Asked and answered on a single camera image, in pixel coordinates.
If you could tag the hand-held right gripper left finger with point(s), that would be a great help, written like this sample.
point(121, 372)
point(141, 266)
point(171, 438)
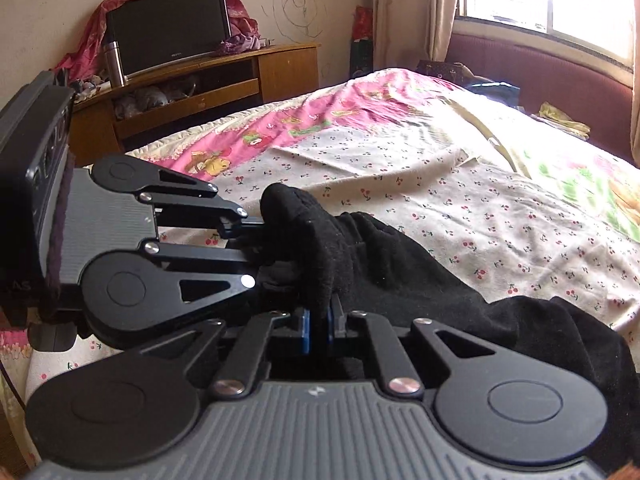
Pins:
point(306, 331)

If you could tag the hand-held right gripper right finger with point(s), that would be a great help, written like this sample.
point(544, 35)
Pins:
point(331, 331)

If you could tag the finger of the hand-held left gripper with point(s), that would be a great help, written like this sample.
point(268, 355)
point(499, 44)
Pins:
point(210, 256)
point(200, 203)

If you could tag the black pants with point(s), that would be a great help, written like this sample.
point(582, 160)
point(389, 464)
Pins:
point(400, 270)

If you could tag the grey plastic bags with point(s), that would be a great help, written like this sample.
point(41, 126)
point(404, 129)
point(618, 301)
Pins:
point(150, 97)

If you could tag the pink cartoon bedsheet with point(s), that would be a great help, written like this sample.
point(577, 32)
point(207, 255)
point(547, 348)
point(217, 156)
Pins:
point(300, 120)

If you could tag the steel thermos flask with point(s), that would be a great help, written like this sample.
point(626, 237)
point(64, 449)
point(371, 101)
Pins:
point(114, 65)

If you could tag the wooden television cabinet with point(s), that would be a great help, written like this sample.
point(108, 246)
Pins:
point(285, 72)

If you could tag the cherry print cloth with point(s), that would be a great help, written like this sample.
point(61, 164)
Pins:
point(410, 190)

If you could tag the purple cloth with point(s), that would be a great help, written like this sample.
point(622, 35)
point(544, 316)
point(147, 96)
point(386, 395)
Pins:
point(240, 44)

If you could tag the black television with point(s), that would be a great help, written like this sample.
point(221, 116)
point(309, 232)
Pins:
point(165, 25)

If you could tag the red cloth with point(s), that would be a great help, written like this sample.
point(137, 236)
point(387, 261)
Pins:
point(240, 12)

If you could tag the red gift bag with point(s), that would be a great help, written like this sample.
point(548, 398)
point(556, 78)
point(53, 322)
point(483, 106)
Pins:
point(361, 45)

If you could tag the beige curtain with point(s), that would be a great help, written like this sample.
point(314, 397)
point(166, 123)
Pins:
point(410, 10)

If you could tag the dark blue bag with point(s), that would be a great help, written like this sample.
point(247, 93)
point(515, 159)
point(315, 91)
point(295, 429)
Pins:
point(495, 91)

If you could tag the yellow cloth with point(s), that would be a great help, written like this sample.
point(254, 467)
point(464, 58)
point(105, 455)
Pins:
point(562, 120)

